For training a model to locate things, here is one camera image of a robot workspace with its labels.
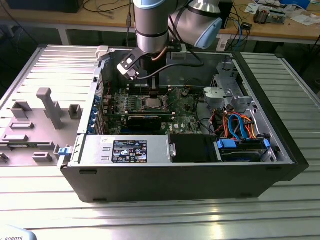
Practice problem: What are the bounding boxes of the white paper sheets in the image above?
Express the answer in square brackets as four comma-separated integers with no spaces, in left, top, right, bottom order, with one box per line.
[289,13,320,27]

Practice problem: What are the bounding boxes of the CPU socket with pins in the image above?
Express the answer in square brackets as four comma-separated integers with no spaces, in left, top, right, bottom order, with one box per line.
[140,94,168,112]

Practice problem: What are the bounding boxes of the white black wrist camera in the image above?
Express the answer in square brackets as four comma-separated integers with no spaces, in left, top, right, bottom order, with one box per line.
[116,46,145,81]

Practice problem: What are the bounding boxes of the black plastic shroud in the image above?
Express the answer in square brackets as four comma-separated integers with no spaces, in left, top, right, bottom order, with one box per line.
[168,133,219,164]

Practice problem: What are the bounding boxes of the blue plastic latch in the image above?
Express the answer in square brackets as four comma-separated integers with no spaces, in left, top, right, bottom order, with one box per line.
[57,146,72,158]

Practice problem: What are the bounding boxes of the green RAM stick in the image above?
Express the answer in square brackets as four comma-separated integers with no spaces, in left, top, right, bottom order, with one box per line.
[7,142,35,150]
[108,112,174,117]

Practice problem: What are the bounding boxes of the finned CPU cooler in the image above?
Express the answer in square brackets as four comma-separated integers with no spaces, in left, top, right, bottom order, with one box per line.
[253,6,270,25]

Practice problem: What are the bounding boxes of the wooden workbench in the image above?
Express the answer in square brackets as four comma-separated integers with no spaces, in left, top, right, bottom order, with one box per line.
[0,0,320,48]

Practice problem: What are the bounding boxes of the black RAM slot bank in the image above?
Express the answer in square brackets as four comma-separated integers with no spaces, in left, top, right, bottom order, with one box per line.
[107,111,176,121]
[126,83,173,96]

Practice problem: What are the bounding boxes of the black monitor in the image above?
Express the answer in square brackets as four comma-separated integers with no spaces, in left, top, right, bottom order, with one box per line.
[6,0,81,15]

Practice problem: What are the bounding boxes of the grey parts rack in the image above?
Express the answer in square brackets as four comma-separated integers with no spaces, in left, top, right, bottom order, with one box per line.
[0,86,85,168]

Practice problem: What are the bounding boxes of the silver green CPU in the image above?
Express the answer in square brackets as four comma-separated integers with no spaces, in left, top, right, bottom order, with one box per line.
[145,97,161,108]

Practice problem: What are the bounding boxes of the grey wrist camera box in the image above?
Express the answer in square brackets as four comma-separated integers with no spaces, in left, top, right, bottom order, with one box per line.
[166,44,188,61]

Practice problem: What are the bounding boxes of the hard disk blue carrier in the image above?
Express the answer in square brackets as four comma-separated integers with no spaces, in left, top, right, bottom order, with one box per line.
[214,138,273,163]

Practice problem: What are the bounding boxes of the green Dell motherboard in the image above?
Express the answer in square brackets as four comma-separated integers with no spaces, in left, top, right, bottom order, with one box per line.
[103,86,202,138]

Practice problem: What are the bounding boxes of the blue SATA cable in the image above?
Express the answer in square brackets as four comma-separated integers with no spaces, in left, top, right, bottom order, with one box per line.
[227,113,249,141]

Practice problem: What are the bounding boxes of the black camera cable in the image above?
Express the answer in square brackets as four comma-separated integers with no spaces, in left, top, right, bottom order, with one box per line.
[136,48,205,81]

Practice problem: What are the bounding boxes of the pale blue teach pendant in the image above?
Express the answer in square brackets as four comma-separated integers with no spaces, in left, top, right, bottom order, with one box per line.
[0,223,39,240]

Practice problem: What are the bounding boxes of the metal drive bracket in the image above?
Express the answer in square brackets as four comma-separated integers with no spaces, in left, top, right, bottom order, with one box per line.
[268,9,288,25]

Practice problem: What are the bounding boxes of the orange wire bundle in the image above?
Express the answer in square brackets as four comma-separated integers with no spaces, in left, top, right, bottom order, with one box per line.
[211,109,260,140]

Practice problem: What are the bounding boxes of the silver power supply unit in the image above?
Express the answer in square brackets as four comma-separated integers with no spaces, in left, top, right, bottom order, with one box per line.
[79,134,176,166]

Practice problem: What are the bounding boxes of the pale grey case latch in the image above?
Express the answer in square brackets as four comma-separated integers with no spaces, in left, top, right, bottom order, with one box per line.
[95,45,111,62]

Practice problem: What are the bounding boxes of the silver metal drive cage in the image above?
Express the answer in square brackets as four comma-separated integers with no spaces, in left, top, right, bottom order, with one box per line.
[202,61,260,112]

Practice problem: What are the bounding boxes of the black grey PC case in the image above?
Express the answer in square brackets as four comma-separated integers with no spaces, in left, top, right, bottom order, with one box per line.
[56,45,310,204]

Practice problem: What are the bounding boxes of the blue cardboard box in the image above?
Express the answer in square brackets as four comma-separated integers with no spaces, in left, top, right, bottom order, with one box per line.
[279,0,312,10]

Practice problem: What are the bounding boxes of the metal socket cover frame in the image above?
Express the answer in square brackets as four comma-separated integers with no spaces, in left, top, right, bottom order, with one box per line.
[160,90,178,109]

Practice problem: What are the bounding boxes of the white label sheet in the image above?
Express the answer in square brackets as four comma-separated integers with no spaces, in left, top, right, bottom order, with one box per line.
[215,34,229,52]

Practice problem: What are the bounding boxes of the copper coloured cable loop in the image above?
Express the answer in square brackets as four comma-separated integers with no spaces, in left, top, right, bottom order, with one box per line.
[152,46,168,62]

